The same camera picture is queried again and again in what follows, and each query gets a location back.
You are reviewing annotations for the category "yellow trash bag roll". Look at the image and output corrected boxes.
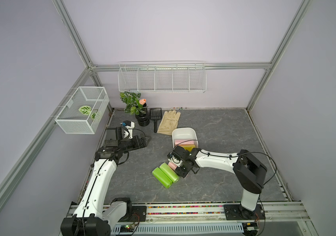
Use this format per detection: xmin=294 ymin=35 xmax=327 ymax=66
xmin=181 ymin=145 xmax=196 ymax=152

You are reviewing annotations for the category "pink trash bag roll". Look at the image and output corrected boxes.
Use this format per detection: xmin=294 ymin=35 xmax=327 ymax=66
xmin=174 ymin=139 xmax=196 ymax=146
xmin=168 ymin=162 xmax=177 ymax=170

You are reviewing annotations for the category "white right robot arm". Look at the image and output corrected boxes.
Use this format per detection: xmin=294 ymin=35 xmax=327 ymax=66
xmin=168 ymin=146 xmax=267 ymax=221

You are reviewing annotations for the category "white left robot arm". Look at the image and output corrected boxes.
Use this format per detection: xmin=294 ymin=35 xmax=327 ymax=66
xmin=60 ymin=126 xmax=151 ymax=236

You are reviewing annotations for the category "green trash bag roll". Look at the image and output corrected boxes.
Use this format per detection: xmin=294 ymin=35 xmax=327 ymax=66
xmin=159 ymin=163 xmax=179 ymax=183
xmin=152 ymin=167 xmax=173 ymax=189

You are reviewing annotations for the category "white plastic storage box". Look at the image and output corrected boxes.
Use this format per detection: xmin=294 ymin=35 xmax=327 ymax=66
xmin=172 ymin=127 xmax=199 ymax=148

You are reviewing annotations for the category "black ceramic plant pot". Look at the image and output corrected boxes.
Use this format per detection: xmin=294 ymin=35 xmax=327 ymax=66
xmin=135 ymin=103 xmax=150 ymax=127

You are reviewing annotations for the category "black slotted plastic scoop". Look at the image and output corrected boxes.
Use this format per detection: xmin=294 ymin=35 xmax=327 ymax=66
xmin=150 ymin=108 xmax=162 ymax=133

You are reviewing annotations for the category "cream fabric glove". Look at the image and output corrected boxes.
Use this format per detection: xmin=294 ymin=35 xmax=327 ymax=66
xmin=157 ymin=110 xmax=181 ymax=135

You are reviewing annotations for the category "green artificial plant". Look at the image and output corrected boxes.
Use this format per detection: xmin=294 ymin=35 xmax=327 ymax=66
xmin=120 ymin=91 xmax=147 ymax=116

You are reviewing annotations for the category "green leaf in basket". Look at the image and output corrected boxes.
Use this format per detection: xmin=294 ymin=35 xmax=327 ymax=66
xmin=78 ymin=105 xmax=92 ymax=116

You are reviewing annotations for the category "white wire cube basket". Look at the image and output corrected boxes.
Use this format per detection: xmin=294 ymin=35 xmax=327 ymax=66
xmin=55 ymin=86 xmax=109 ymax=135

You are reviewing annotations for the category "front aluminium rail base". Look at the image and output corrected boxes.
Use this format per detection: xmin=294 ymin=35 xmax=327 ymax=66
xmin=61 ymin=199 xmax=318 ymax=236

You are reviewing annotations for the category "white wire wall shelf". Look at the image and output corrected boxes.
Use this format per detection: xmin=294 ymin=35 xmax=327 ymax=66
xmin=118 ymin=61 xmax=207 ymax=92

